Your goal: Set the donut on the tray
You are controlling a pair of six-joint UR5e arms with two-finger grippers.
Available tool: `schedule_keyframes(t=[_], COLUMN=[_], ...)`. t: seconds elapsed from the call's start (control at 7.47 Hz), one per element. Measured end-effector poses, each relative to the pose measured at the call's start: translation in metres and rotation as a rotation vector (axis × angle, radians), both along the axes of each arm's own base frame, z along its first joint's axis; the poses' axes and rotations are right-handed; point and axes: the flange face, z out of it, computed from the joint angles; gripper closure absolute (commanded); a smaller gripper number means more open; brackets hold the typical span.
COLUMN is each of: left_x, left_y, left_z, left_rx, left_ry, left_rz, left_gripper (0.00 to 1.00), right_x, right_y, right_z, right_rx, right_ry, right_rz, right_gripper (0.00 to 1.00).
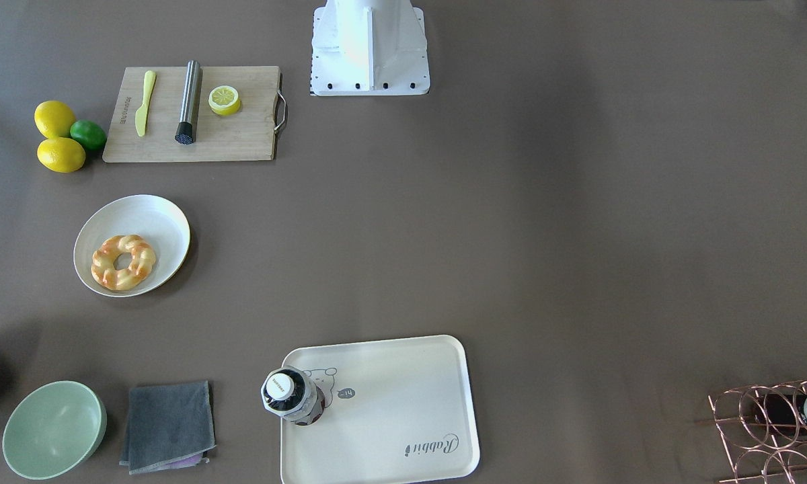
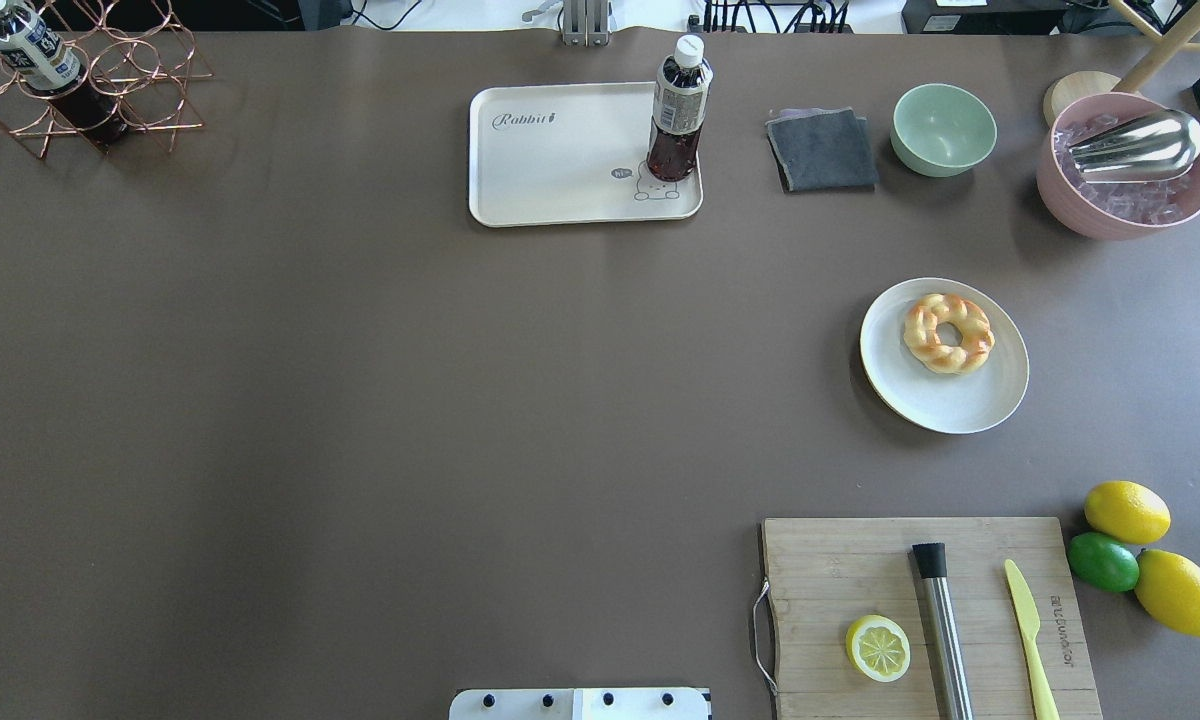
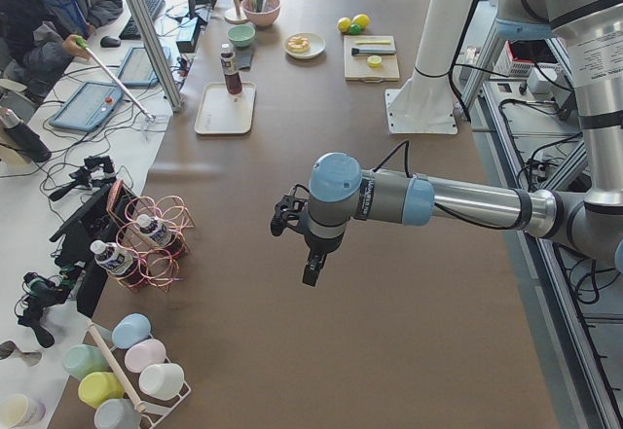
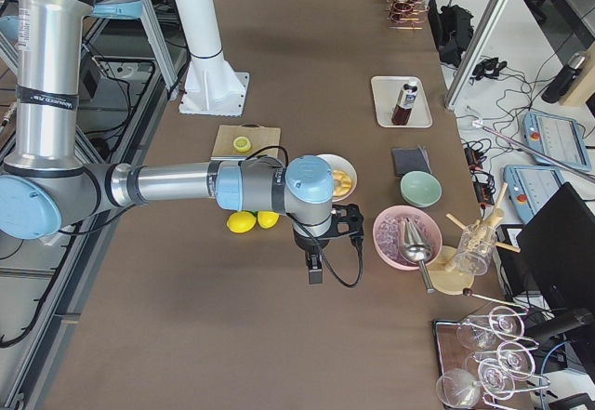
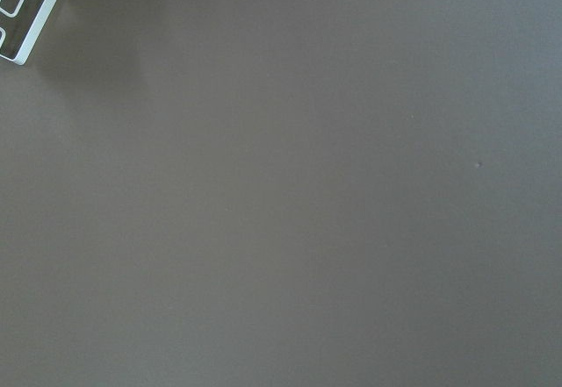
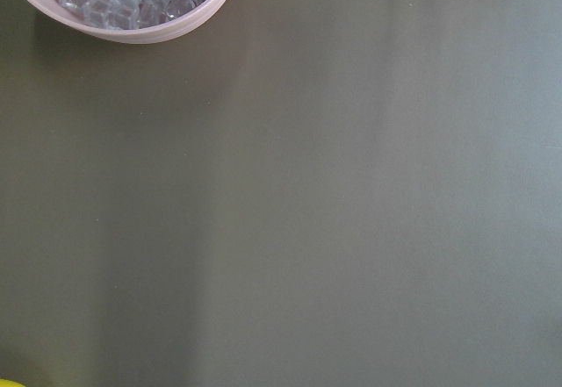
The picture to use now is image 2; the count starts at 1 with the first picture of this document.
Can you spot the cream rectangular tray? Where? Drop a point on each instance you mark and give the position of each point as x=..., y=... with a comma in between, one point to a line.
x=568, y=154

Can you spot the twisted glazed donut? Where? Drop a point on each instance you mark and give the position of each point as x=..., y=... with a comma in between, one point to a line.
x=948, y=334

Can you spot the yellow lemon lower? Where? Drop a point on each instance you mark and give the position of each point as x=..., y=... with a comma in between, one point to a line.
x=1168, y=589

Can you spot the copper wire bottle rack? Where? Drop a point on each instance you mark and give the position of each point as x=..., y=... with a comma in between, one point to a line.
x=139, y=62

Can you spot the steel muddler black tip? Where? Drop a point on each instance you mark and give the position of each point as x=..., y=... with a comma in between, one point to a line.
x=941, y=627

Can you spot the yellow plastic knife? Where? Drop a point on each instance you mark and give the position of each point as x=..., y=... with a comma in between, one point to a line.
x=1029, y=623

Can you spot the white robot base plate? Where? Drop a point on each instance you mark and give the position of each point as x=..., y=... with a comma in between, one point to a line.
x=674, y=702

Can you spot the wooden cup stand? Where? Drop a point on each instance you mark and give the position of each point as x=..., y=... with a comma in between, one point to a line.
x=1163, y=47

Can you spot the bamboo cutting board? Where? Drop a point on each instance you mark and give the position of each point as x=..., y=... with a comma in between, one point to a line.
x=823, y=573

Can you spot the grey folded cloth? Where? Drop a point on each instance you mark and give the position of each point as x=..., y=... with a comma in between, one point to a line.
x=817, y=149

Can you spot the dark tea bottle on tray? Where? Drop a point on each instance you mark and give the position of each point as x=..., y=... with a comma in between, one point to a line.
x=682, y=87

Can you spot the yellow lemon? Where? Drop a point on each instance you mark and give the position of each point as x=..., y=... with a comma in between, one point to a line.
x=1127, y=511
x=1168, y=589

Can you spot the yellow lemon upper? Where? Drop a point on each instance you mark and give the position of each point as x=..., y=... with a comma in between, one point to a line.
x=1127, y=511

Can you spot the mint green bowl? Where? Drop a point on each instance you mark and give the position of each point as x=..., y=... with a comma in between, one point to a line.
x=940, y=130

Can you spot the pink ice bowl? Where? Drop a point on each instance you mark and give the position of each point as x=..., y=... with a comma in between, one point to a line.
x=1109, y=211

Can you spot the metal ice scoop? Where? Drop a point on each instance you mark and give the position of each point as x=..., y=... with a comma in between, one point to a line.
x=1160, y=146

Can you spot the lemon half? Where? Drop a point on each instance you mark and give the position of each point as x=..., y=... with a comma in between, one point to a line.
x=878, y=648

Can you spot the bottle in wire rack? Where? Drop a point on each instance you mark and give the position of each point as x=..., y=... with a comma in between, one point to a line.
x=55, y=72

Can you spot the green lime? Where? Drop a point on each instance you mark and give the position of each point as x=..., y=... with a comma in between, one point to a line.
x=1102, y=561

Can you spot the white round plate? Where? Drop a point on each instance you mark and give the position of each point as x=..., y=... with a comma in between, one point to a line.
x=947, y=403

